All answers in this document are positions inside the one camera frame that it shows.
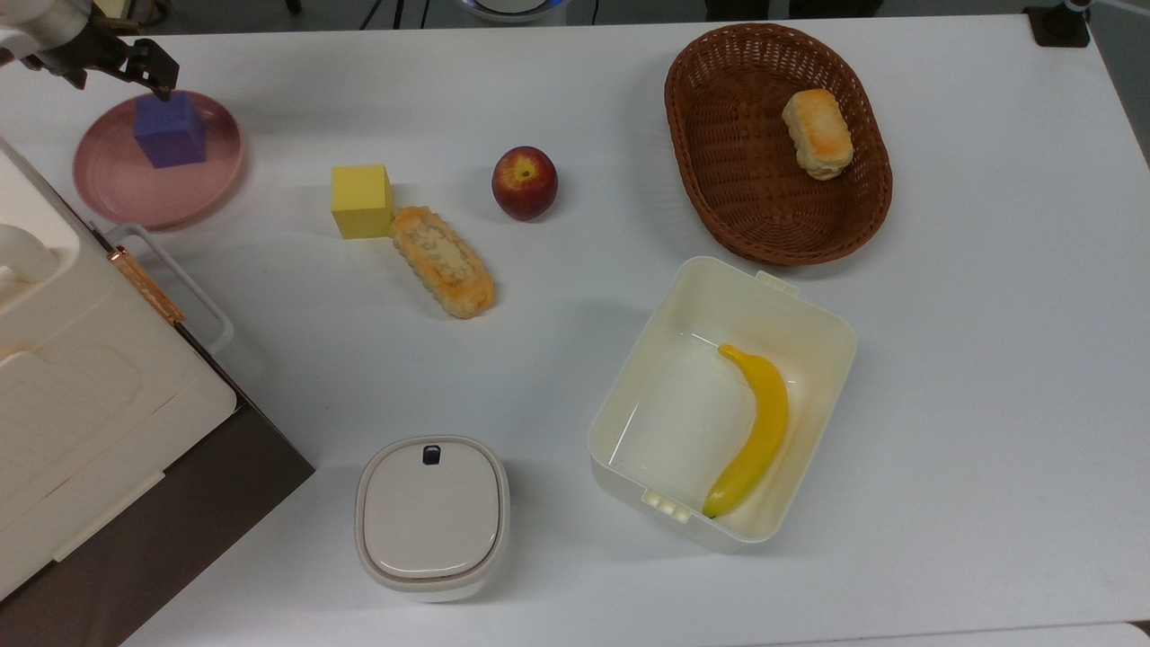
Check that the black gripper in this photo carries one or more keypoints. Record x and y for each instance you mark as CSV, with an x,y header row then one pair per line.
x,y
94,49

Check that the black table clamp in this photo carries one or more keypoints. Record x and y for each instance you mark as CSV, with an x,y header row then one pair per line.
x,y
1060,27

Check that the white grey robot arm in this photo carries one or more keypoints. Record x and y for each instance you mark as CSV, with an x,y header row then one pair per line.
x,y
45,22

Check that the toy bread roll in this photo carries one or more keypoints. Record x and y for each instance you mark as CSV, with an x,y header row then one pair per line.
x,y
818,135

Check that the white lidded bin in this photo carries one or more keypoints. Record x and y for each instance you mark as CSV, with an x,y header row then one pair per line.
x,y
431,517

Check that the yellow cube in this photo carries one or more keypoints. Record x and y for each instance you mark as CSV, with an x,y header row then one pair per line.
x,y
362,202

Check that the red apple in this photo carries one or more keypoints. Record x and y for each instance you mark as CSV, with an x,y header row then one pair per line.
x,y
525,184

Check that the pink plate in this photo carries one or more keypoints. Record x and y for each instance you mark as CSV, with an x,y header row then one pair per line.
x,y
117,189

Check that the brown wicker basket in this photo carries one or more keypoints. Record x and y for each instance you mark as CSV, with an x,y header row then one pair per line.
x,y
737,180

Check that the purple cube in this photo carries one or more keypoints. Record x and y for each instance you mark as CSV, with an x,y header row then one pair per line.
x,y
171,135

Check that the cream toy cabinet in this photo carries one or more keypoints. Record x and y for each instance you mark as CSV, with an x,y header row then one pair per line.
x,y
90,404

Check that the dark brown drawer box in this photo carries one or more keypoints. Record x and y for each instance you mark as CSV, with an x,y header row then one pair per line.
x,y
180,521

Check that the cream plastic container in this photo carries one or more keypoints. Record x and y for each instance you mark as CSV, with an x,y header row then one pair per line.
x,y
665,422

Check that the long toy bread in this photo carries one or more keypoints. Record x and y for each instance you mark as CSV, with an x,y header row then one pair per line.
x,y
442,262

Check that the yellow banana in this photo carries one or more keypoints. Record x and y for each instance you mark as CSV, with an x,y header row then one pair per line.
x,y
768,422

